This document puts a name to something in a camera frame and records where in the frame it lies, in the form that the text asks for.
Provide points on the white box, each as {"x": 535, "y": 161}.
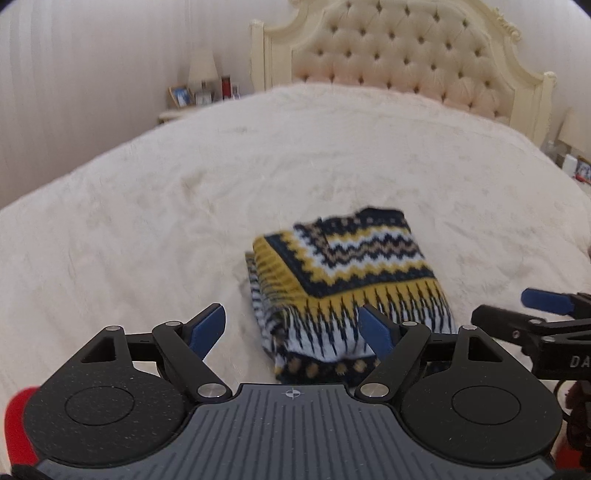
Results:
{"x": 570, "y": 164}

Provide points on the cream nightstand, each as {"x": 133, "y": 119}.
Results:
{"x": 171, "y": 115}

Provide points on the small glass frame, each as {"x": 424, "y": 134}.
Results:
{"x": 203, "y": 96}

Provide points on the blue photo frame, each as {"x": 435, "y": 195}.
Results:
{"x": 180, "y": 96}

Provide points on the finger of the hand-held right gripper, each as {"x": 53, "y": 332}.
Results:
{"x": 545, "y": 300}
{"x": 503, "y": 318}

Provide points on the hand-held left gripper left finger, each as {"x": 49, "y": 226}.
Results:
{"x": 207, "y": 327}

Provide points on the cream tufted headboard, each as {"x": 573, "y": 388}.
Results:
{"x": 406, "y": 50}

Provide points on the red candle jar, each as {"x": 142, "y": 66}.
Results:
{"x": 225, "y": 86}

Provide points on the gold photo frame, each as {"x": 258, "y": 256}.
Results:
{"x": 584, "y": 169}

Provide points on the cream bed with blanket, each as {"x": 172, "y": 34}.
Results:
{"x": 184, "y": 207}

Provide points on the person's red clothing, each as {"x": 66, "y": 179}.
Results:
{"x": 19, "y": 427}

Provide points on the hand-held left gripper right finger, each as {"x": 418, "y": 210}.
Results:
{"x": 376, "y": 330}

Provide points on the navy yellow zigzag knit sweater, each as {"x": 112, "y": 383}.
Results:
{"x": 360, "y": 263}

